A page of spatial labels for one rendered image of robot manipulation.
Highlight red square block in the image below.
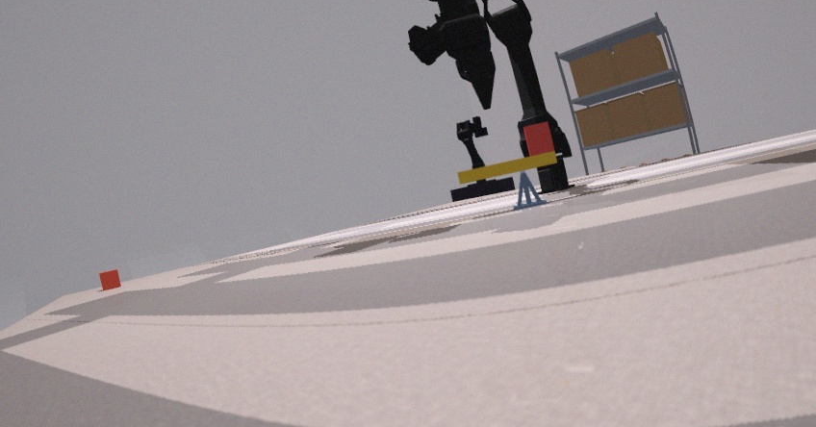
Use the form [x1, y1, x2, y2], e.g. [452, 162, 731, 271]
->
[99, 269, 121, 291]

